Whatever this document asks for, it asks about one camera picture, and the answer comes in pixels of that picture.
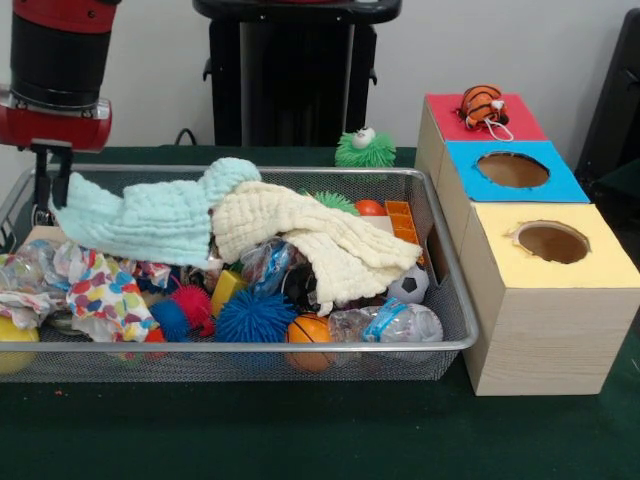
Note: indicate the mint quilted cloth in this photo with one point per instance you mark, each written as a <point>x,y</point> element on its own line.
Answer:
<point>150,220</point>

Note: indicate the plain green spiky ball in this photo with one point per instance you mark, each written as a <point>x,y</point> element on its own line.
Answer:
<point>335,200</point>

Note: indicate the toy soccer ball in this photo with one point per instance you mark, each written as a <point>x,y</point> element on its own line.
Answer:
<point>410,285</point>

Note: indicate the red ball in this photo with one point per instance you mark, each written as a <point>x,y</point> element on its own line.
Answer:
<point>370,207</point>

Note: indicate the orange toy brick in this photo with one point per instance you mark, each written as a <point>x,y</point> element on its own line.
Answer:
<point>402,220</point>

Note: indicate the dark green table cloth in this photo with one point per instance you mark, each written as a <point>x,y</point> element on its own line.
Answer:
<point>300,430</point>

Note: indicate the cream quilted cloth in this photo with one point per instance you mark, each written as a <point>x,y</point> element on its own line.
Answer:
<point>325,235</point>

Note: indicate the black chair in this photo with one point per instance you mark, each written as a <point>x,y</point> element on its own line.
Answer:
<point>615,100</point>

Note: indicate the clear bottle with blue label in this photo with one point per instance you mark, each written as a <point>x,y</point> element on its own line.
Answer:
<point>395,322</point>

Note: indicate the orange toy basketball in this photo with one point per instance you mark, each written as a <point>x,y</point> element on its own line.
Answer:
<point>307,327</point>

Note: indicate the large colourful dotted cloth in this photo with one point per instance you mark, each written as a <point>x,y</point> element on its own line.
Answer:
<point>107,300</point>

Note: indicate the clear mesh bin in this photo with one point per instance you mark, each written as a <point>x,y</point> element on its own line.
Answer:
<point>250,360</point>

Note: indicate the blue spiky ball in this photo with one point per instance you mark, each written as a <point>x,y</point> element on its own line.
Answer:
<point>255,315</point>

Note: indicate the wooden box with three holes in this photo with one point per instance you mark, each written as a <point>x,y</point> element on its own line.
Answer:
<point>550,340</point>

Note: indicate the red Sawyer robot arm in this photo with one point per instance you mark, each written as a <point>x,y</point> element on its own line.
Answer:
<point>60,55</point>

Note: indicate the orange striped plush tiger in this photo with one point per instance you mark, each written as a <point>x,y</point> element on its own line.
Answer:
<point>480,105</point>

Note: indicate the green spiky ball with eyes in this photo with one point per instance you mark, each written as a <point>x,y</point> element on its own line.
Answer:
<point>365,150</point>

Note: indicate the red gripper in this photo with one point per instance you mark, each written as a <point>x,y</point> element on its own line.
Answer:
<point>55,130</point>

